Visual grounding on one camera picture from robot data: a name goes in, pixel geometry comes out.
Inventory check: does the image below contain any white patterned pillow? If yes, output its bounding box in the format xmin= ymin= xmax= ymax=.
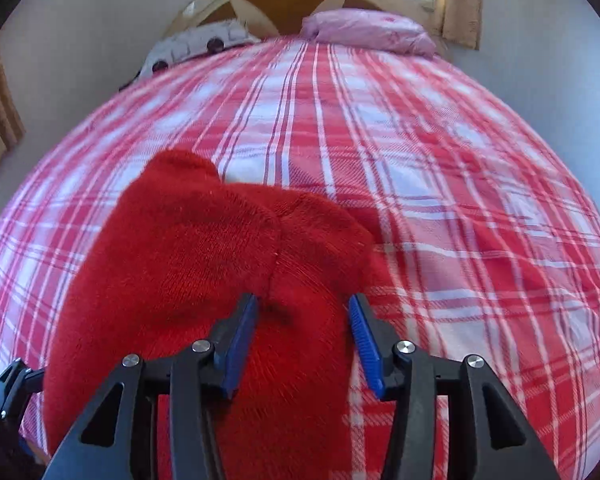
xmin=140 ymin=19 xmax=261 ymax=78

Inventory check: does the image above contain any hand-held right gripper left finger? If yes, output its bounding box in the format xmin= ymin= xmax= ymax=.
xmin=42 ymin=293 xmax=259 ymax=480

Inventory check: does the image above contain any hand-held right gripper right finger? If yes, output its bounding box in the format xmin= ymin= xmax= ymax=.
xmin=349 ymin=293 xmax=561 ymax=480

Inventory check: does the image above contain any red embroidered sweater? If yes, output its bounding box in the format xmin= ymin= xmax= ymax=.
xmin=42 ymin=149 xmax=396 ymax=480

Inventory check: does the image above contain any red plaid blanket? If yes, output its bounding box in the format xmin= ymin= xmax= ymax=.
xmin=0 ymin=37 xmax=600 ymax=480

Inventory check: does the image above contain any cream wooden headboard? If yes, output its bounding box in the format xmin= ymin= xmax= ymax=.
xmin=162 ymin=0 xmax=451 ymax=58

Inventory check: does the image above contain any dark cloth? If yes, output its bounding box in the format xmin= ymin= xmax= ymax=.
xmin=119 ymin=71 xmax=147 ymax=93

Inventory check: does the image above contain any pink pillow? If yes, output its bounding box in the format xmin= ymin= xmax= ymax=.
xmin=300 ymin=8 xmax=438 ymax=57

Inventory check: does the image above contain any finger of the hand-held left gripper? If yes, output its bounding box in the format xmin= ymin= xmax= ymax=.
xmin=0 ymin=358 xmax=47 ymax=421

